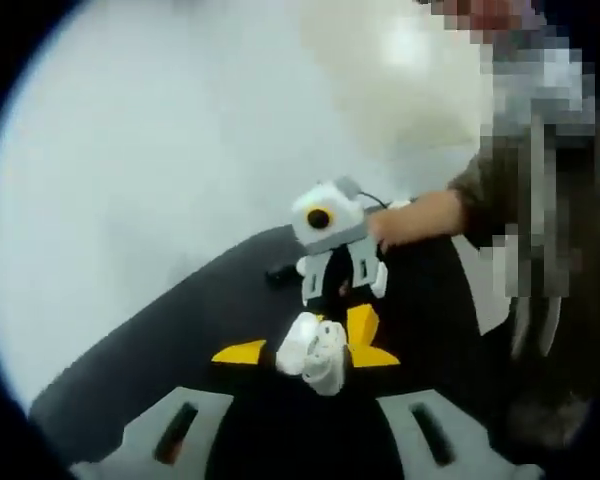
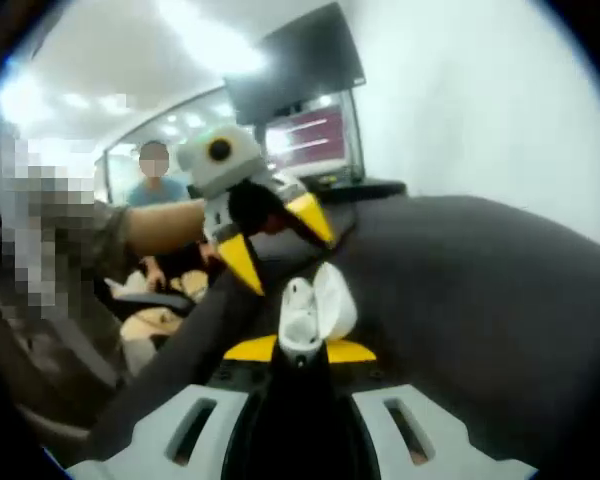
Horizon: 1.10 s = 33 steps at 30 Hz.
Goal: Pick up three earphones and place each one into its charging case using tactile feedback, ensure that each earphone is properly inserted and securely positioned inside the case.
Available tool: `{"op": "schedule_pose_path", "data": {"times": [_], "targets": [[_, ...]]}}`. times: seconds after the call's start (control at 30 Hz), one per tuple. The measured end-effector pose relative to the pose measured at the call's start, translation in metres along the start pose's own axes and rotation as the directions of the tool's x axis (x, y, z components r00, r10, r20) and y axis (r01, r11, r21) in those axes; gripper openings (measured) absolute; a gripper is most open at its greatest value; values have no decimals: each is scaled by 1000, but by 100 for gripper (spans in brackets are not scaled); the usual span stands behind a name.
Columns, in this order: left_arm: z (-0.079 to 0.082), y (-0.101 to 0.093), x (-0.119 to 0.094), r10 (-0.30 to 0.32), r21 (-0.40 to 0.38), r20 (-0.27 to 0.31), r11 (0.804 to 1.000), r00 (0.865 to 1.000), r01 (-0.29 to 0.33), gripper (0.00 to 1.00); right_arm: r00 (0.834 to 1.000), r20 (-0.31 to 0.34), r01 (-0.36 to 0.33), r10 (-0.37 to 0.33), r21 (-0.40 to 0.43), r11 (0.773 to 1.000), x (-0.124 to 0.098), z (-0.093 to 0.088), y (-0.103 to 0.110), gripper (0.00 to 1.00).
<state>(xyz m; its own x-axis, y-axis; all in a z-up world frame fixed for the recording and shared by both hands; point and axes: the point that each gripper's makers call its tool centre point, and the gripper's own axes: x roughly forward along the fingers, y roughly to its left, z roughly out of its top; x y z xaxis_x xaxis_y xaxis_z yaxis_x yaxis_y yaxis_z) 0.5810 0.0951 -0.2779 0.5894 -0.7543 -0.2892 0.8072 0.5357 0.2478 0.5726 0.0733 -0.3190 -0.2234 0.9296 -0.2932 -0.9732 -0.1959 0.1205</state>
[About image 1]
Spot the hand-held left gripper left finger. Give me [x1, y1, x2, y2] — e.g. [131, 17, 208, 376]
[69, 339, 269, 480]

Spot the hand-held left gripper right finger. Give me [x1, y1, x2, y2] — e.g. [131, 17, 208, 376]
[347, 344, 544, 480]

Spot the white rounded rectangular charging case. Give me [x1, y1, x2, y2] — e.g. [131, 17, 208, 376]
[276, 312, 352, 397]

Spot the person's right hand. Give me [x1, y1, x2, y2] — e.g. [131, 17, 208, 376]
[367, 204, 411, 254]

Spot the black table mat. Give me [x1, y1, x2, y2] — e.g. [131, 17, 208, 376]
[27, 224, 484, 451]

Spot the grey chest harness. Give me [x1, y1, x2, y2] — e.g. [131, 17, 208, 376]
[509, 294, 564, 361]

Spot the black cable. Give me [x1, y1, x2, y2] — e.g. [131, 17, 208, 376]
[354, 187, 414, 209]

